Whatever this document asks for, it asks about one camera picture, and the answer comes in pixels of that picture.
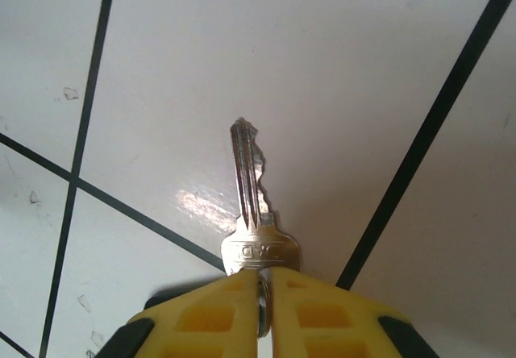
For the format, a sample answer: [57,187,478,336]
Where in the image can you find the silver cut key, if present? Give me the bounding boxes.
[220,116,302,277]

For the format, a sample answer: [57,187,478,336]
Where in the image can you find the silver split keyring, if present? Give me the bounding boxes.
[256,271,273,338]

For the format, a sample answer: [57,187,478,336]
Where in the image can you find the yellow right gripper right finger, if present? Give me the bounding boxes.
[268,267,420,358]

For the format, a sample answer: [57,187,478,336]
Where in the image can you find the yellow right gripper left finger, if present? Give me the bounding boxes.
[96,271,261,358]

